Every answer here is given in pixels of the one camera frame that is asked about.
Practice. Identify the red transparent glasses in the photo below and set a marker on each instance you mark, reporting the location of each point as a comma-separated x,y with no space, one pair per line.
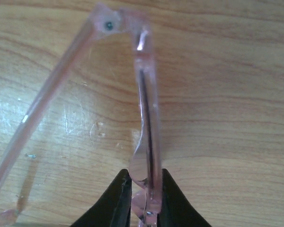
145,168

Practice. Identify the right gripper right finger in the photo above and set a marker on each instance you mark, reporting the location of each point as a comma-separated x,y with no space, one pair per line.
176,210

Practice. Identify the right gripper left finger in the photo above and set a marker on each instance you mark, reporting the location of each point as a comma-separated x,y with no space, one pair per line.
113,208

